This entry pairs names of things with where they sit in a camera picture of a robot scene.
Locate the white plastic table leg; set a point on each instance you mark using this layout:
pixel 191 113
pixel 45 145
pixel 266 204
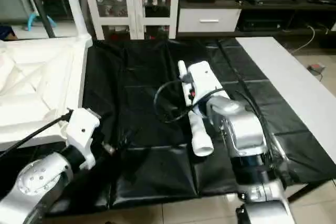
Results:
pixel 74 3
pixel 199 137

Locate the white plastic table top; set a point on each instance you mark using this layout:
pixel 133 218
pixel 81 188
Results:
pixel 37 82

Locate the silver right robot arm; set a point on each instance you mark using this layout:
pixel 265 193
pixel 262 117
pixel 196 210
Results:
pixel 241 135

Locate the black work mat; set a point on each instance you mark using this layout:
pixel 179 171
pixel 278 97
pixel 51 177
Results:
pixel 136 145

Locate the white drawer unit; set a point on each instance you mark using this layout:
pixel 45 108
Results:
pixel 209 20

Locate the white flat board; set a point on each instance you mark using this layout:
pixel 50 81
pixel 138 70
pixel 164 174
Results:
pixel 294 87

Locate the white glass-door cabinet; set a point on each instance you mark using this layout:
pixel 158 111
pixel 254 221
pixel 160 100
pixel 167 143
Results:
pixel 131 3

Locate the grey red floor plug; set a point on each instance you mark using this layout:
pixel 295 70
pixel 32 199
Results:
pixel 316 68

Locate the light blue hooked pole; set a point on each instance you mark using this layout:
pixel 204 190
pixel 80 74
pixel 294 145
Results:
pixel 39 20

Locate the blue plastic bag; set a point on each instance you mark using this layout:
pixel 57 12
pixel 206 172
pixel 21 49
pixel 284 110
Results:
pixel 6 32

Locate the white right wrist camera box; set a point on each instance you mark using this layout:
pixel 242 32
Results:
pixel 207 85

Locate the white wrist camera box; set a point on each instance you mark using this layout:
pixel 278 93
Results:
pixel 207 85
pixel 83 132

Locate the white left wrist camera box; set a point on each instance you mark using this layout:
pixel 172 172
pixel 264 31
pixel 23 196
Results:
pixel 83 132

